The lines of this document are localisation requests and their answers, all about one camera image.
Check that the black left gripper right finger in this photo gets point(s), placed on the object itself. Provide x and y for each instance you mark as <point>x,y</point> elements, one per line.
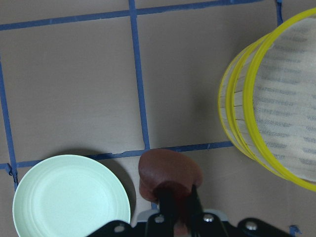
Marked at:
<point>195,205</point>

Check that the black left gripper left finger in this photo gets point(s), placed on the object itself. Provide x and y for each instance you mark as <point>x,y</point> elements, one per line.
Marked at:
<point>167,205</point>

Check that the brown bun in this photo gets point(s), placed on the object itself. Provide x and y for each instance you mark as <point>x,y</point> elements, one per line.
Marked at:
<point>167,170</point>

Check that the yellow bamboo steamer layer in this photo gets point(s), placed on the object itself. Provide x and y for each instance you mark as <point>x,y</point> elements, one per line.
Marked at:
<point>226,99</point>
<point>275,100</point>

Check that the light green plate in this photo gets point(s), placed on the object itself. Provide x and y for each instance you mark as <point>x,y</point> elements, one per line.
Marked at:
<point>68,196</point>

